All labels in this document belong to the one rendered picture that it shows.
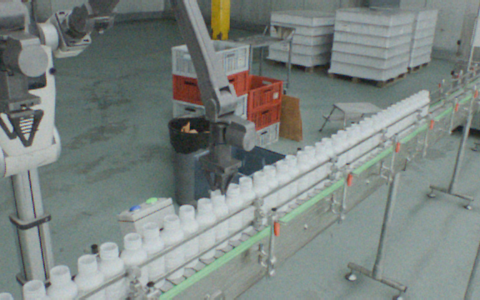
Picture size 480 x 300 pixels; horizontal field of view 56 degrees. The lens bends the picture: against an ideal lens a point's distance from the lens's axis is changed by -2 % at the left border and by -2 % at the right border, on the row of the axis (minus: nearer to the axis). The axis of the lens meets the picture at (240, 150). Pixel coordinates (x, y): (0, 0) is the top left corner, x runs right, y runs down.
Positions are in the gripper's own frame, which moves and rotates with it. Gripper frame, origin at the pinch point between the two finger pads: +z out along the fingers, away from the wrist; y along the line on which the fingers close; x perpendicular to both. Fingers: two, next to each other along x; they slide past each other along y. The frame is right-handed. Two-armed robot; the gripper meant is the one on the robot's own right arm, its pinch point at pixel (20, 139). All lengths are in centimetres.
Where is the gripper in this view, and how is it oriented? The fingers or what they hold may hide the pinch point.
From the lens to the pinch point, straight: 102.0
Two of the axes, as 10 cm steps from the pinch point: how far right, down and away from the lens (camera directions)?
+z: -0.3, 9.3, 3.6
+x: 6.3, -2.6, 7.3
